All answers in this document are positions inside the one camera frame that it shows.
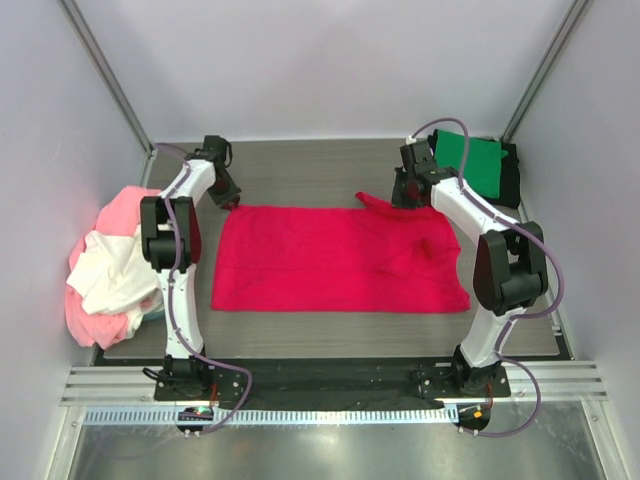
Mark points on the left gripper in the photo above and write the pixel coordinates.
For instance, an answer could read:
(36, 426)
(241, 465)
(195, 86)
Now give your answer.
(231, 196)

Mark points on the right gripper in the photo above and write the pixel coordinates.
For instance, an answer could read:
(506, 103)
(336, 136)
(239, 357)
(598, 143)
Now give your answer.
(397, 200)

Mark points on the magenta red t-shirt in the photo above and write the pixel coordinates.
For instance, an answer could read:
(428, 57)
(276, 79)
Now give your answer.
(374, 258)

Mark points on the light pink t-shirt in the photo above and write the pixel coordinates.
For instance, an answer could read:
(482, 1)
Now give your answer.
(120, 217)

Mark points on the white t-shirt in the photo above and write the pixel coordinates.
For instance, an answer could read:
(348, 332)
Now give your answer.
(112, 277)

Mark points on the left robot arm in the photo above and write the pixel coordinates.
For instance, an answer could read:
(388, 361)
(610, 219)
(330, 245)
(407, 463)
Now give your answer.
(172, 245)

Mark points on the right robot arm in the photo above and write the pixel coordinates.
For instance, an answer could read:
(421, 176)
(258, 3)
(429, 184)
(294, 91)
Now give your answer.
(510, 271)

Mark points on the folded green t-shirt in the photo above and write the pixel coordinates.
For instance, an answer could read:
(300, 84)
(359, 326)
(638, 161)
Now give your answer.
(483, 167)

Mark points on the folded black t-shirt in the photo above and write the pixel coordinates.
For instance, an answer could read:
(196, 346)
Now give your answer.
(510, 176)

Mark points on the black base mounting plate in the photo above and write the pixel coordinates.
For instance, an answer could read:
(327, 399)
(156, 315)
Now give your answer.
(328, 384)

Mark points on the white slotted cable duct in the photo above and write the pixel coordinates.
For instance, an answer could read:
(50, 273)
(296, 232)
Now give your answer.
(196, 416)

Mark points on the aluminium front rail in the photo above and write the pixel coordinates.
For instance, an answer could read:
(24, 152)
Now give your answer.
(114, 385)

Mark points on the right aluminium frame post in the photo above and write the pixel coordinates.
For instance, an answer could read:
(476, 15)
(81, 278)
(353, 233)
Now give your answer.
(561, 38)

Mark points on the aluminium frame post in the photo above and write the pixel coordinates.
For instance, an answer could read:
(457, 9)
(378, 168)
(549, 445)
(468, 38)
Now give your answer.
(96, 55)
(561, 38)

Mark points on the left aluminium frame post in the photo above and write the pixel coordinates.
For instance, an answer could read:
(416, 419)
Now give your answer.
(96, 55)

